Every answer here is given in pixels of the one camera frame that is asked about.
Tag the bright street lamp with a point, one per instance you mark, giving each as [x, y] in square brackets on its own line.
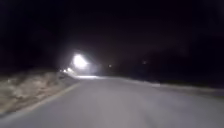
[79, 61]

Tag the dark roadside verge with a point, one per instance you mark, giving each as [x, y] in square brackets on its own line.
[186, 83]

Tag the grey asphalt road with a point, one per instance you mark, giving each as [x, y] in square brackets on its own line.
[113, 106]

